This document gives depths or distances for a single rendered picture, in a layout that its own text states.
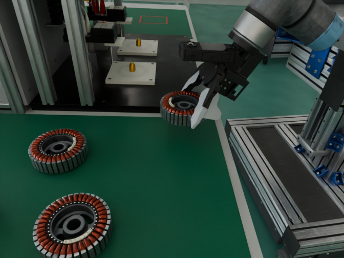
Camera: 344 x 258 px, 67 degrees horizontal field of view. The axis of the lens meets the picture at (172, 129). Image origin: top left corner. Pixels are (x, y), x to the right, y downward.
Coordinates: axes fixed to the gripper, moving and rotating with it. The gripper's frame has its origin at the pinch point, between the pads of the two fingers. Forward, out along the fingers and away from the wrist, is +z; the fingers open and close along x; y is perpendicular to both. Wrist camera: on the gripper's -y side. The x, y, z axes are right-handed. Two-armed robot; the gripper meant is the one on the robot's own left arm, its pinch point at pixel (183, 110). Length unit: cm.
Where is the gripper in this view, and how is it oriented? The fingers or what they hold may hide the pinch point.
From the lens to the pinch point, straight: 61.3
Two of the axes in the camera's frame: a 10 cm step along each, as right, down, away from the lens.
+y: 8.3, 3.5, 4.3
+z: -5.3, 7.3, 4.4
